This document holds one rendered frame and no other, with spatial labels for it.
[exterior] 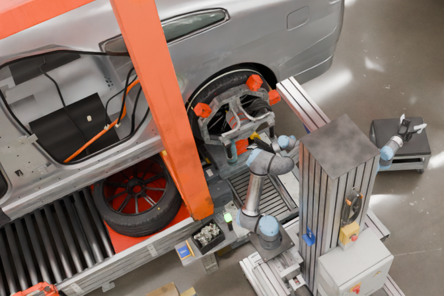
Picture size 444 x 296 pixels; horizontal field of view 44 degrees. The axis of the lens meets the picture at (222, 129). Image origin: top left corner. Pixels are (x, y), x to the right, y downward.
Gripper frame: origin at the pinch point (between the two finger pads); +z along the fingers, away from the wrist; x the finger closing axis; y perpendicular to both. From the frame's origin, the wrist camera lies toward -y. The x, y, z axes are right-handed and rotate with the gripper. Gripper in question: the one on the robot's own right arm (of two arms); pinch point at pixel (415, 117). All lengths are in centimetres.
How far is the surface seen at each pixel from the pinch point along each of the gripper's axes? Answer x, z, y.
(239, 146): -115, -45, 60
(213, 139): -121, -63, 40
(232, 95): -108, -48, 0
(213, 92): -119, -56, -2
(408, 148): -20, 43, 81
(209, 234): -82, -114, 66
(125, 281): -137, -165, 122
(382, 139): -40, 38, 79
